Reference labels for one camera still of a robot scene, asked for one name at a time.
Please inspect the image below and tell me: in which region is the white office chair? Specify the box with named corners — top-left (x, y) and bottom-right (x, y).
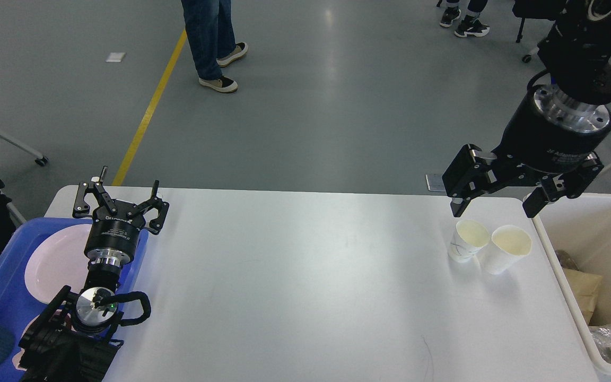
top-left (512, 1), bottom-right (552, 64)

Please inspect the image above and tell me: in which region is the brown paper bag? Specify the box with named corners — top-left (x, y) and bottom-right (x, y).
top-left (562, 268), bottom-right (604, 325)

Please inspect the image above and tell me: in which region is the blue plastic tray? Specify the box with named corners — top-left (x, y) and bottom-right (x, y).
top-left (0, 218), bottom-right (149, 382)

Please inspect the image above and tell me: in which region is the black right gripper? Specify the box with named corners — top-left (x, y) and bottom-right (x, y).
top-left (442, 85), bottom-right (611, 218)

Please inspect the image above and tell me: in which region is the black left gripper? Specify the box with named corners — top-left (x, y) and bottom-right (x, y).
top-left (72, 166), bottom-right (169, 266)

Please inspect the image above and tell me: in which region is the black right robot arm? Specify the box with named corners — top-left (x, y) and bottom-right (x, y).
top-left (442, 1), bottom-right (611, 218)

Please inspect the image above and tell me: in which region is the small white cup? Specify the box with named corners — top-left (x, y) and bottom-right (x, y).
top-left (478, 225), bottom-right (533, 275)
top-left (448, 219), bottom-right (491, 263)

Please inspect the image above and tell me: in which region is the person in dark sneakers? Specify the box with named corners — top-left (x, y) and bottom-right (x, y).
top-left (439, 1), bottom-right (490, 37)

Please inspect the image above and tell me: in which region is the cream plastic bin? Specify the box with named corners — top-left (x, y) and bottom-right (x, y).
top-left (533, 193), bottom-right (611, 375)

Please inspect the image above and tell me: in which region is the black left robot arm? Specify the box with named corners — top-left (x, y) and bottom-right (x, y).
top-left (19, 167), bottom-right (170, 381)

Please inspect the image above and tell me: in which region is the pink mug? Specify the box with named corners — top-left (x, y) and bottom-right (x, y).
top-left (12, 316), bottom-right (41, 369)

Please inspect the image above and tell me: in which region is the grey trash in bin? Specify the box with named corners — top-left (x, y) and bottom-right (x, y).
top-left (555, 250), bottom-right (579, 271)

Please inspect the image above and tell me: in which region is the floor socket plate left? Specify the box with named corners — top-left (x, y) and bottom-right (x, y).
top-left (425, 173), bottom-right (446, 193)

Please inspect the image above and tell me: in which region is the person in blue jeans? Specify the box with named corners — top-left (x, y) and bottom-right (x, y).
top-left (181, 1), bottom-right (248, 93)

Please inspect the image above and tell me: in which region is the pink plate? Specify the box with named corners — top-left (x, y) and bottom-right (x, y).
top-left (24, 223), bottom-right (91, 304)

